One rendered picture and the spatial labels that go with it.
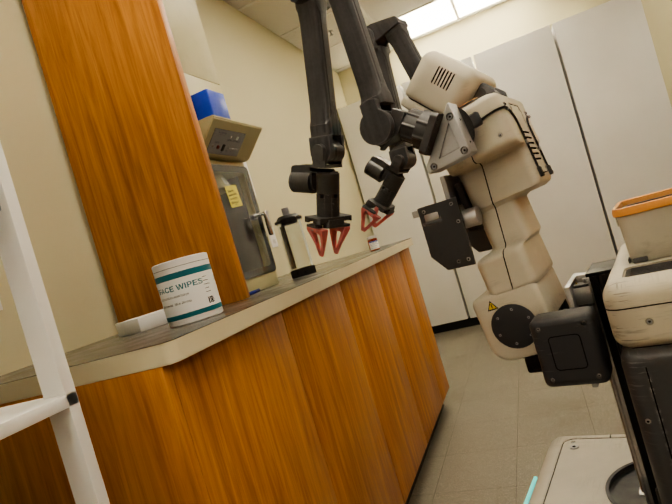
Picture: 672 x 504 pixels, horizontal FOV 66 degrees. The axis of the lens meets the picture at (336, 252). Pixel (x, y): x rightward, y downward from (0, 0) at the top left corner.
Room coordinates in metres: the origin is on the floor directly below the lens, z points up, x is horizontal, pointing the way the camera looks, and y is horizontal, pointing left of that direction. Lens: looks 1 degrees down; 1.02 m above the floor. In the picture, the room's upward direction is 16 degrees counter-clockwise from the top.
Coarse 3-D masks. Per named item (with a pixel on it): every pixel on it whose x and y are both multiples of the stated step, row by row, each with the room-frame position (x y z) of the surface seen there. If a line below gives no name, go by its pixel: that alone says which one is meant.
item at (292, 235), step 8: (280, 224) 1.95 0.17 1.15; (288, 224) 1.94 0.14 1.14; (296, 224) 1.95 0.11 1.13; (280, 232) 1.96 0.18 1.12; (288, 232) 1.94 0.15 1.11; (296, 232) 1.95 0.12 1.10; (288, 240) 1.95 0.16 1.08; (296, 240) 1.94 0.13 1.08; (304, 240) 1.97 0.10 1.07; (288, 248) 1.95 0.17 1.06; (296, 248) 1.94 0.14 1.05; (304, 248) 1.96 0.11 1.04; (288, 256) 1.96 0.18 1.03; (296, 256) 1.94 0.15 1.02; (304, 256) 1.95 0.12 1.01; (296, 264) 1.95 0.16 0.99; (304, 264) 1.95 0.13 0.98; (312, 264) 1.97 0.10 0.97
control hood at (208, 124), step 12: (204, 120) 1.60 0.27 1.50; (216, 120) 1.61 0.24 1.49; (228, 120) 1.68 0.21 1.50; (204, 132) 1.61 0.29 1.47; (240, 132) 1.77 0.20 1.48; (252, 132) 1.84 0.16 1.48; (252, 144) 1.89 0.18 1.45; (216, 156) 1.72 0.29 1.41; (228, 156) 1.78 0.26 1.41; (240, 156) 1.85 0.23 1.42
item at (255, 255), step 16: (224, 176) 1.76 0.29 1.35; (240, 176) 1.86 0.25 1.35; (224, 192) 1.73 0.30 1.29; (240, 192) 1.83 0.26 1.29; (224, 208) 1.70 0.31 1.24; (240, 208) 1.80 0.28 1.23; (256, 208) 1.90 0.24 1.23; (240, 224) 1.77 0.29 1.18; (256, 224) 1.87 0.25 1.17; (240, 240) 1.74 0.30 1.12; (256, 240) 1.84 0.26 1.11; (240, 256) 1.71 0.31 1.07; (256, 256) 1.81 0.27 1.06; (272, 256) 1.91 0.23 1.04; (256, 272) 1.78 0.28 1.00
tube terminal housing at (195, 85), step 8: (192, 80) 1.76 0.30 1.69; (200, 80) 1.81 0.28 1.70; (192, 88) 1.75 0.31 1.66; (200, 88) 1.79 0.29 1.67; (208, 88) 1.84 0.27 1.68; (216, 88) 1.90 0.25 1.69; (216, 160) 1.76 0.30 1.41; (224, 160) 1.81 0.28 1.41; (272, 272) 1.91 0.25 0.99; (248, 280) 1.74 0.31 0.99; (256, 280) 1.79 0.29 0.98; (264, 280) 1.84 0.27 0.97; (272, 280) 1.89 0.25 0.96; (248, 288) 1.73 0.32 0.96; (256, 288) 1.77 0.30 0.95; (264, 288) 1.82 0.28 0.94
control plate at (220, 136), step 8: (216, 128) 1.63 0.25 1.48; (216, 136) 1.66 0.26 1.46; (224, 136) 1.70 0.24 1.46; (232, 136) 1.74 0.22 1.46; (240, 136) 1.78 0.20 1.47; (216, 144) 1.68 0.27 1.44; (232, 144) 1.76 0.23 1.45; (240, 144) 1.81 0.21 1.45; (208, 152) 1.66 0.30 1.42; (216, 152) 1.70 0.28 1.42; (224, 152) 1.75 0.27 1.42; (232, 152) 1.79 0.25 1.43
